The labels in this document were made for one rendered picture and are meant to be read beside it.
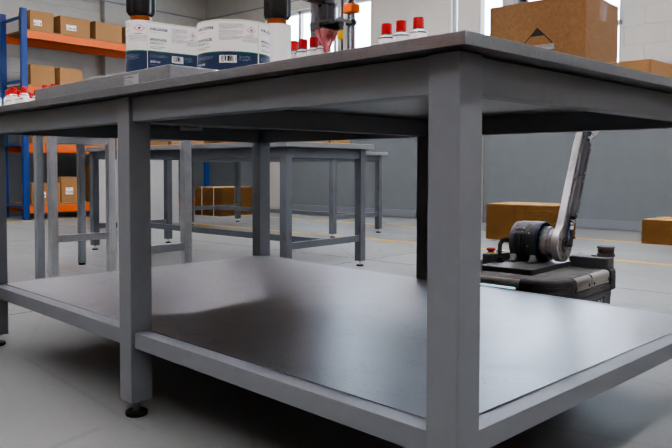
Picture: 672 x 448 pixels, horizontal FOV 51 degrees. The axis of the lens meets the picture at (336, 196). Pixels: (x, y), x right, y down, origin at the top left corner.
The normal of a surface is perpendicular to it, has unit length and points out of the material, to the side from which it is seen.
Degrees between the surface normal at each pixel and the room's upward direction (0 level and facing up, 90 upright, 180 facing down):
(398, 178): 90
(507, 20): 90
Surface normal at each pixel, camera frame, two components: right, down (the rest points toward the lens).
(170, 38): 0.62, 0.04
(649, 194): -0.66, 0.03
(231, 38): 0.12, 0.04
